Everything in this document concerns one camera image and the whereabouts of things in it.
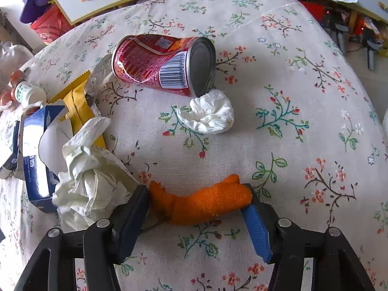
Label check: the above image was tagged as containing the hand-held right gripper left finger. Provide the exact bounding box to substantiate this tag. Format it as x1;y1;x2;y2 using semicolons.
14;184;151;291

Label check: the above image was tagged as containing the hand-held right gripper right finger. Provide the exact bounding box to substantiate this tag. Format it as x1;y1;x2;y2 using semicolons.
241;183;376;291

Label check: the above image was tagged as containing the orange peel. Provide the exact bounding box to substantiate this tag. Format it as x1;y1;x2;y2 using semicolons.
149;174;253;226

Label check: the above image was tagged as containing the large white paper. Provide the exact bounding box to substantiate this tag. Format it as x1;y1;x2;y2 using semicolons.
52;117;140;234

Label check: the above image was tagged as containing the yellow snack wrapper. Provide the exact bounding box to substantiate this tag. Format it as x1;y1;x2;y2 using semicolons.
48;56;117;150

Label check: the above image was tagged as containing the white tissue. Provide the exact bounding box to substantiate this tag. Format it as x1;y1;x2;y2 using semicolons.
176;90;235;134

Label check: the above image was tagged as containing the torn blue white carton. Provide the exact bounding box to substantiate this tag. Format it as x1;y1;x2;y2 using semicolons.
0;105;73;213

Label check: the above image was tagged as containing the dented red can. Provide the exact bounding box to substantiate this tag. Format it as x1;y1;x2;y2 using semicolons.
112;34;216;97

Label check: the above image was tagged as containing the floral tablecloth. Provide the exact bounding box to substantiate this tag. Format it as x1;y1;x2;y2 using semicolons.
0;0;388;291

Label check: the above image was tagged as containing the small white bottle green print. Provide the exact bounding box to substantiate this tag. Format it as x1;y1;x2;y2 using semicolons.
15;81;47;110

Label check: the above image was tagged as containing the black metal stand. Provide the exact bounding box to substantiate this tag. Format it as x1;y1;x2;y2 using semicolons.
330;21;346;55
364;36;379;70

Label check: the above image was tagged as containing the red plastic bag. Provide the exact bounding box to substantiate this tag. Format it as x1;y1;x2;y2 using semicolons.
30;4;75;46

